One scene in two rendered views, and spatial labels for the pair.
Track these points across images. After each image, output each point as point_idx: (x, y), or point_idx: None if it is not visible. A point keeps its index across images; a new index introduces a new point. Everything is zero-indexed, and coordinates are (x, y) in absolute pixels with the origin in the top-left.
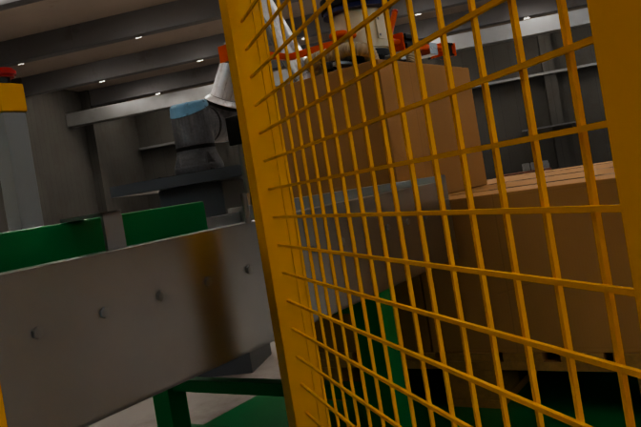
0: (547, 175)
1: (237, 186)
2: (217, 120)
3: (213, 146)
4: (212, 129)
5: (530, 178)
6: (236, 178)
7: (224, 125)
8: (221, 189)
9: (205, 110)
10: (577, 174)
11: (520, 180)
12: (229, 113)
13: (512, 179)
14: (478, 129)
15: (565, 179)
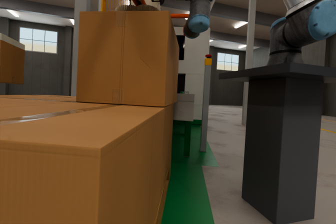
0: (30, 99)
1: (270, 83)
2: (280, 32)
3: (272, 54)
4: (275, 41)
5: (45, 100)
6: (258, 78)
7: (287, 32)
8: (248, 85)
9: (272, 29)
10: (39, 97)
11: (55, 100)
12: (288, 21)
13: (44, 102)
14: (77, 59)
15: (59, 96)
